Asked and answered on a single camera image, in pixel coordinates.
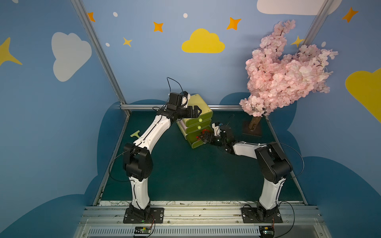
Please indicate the right green circuit board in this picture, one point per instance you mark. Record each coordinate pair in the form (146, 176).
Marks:
(266, 231)

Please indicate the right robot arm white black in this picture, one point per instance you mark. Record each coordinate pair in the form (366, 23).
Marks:
(273, 163)

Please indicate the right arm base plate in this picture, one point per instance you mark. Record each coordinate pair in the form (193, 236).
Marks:
(260, 215)

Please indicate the green three-drawer cabinet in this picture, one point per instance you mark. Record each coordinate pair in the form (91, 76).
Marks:
(195, 99)

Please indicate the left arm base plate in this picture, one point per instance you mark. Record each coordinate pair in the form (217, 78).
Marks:
(148, 215)

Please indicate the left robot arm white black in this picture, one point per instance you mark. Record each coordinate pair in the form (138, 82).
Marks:
(137, 160)

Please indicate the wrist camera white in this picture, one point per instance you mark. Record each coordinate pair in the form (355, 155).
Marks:
(185, 98)
(216, 128)

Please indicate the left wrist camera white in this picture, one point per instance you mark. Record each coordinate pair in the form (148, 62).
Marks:
(185, 98)

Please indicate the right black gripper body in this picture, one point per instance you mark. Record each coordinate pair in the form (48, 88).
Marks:
(212, 138)

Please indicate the green circuit board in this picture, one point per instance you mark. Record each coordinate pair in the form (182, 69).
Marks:
(142, 231)
(266, 231)

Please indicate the aluminium rail front frame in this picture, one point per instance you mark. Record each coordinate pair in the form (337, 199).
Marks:
(201, 219)

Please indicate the green drawer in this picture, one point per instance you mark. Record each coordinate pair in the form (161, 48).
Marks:
(197, 127)
(204, 116)
(194, 142)

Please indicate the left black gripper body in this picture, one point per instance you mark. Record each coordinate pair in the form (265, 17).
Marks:
(187, 111)

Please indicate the left green circuit board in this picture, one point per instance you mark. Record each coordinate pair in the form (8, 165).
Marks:
(142, 231)

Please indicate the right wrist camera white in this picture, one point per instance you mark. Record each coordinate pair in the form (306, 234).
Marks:
(216, 128)

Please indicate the pink blossom artificial tree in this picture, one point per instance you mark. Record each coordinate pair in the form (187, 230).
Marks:
(277, 80)

